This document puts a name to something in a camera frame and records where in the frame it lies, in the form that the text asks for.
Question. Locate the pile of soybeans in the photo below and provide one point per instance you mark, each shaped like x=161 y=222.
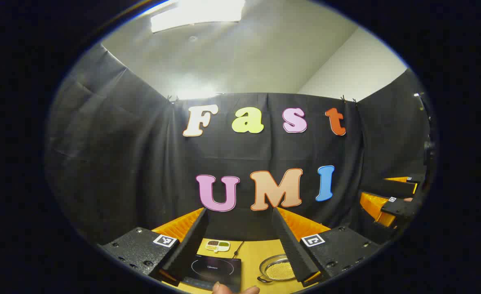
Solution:
x=279 y=271

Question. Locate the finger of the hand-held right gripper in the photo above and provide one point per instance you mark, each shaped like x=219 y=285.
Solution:
x=399 y=207
x=391 y=188

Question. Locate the black induction cooktop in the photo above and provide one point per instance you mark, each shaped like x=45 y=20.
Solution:
x=216 y=270

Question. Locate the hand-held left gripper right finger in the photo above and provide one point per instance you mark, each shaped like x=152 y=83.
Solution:
x=293 y=249

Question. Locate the white divided dish with beans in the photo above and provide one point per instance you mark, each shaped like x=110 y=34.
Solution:
x=217 y=246

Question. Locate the black backdrop cloth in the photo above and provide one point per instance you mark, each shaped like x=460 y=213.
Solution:
x=122 y=163

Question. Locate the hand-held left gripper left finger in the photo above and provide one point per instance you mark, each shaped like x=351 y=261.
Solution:
x=187 y=249

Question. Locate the ceiling light panel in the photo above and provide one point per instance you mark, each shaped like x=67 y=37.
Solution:
x=195 y=14

